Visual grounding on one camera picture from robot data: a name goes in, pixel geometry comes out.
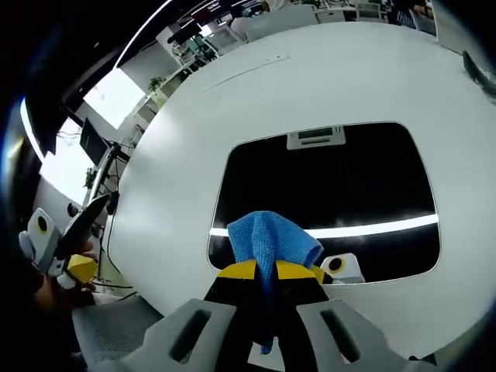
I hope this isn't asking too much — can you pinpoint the grey laptop stand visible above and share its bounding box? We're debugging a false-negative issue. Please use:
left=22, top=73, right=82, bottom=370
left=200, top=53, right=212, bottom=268
left=87, top=142, right=131, bottom=205

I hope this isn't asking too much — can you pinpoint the white table cable cover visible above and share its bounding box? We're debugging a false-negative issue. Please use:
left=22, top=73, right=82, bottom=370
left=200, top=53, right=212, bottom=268
left=201, top=53, right=291, bottom=93

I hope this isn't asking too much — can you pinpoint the black cable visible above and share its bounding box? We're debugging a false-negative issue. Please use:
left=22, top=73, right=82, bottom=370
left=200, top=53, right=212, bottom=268
left=96, top=232, right=135, bottom=290

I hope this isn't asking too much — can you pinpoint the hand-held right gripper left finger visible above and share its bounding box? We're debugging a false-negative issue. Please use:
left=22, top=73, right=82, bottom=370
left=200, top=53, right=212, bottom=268
left=96, top=260, right=259, bottom=372

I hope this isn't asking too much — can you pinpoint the white mesh chair back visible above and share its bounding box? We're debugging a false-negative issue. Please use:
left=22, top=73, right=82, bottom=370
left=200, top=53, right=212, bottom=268
left=414, top=0, right=466, bottom=40

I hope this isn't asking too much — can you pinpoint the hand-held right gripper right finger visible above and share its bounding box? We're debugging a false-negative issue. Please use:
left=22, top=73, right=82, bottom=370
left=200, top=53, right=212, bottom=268
left=273, top=260, right=439, bottom=372

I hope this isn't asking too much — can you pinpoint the blue cleaning cloth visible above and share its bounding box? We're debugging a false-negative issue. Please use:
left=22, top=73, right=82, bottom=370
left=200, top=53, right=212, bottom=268
left=227, top=210, right=325, bottom=356

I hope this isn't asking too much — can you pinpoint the black computer monitor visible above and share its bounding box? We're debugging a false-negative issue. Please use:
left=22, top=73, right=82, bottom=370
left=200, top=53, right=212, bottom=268
left=80, top=117, right=110, bottom=167

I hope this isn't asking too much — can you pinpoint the curved ceiling light strip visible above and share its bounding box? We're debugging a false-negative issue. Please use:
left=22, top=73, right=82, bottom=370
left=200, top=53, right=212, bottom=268
left=115, top=0, right=174, bottom=67

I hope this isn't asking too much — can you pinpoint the grey mesh office chair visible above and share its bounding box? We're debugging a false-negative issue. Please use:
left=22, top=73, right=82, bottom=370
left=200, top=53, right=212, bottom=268
left=71, top=296, right=168, bottom=367

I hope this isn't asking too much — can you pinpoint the person's left hand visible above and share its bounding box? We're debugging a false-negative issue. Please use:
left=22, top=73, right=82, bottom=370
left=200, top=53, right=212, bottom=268
left=33, top=276, right=97, bottom=312

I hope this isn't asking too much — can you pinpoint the white mesh office chair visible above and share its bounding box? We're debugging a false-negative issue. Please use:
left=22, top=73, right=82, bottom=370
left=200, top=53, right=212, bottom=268
left=232, top=6, right=319, bottom=43

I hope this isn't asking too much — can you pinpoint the long ceiling light strip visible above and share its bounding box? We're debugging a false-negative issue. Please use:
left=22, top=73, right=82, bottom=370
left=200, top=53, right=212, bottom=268
left=19, top=99, right=46, bottom=160

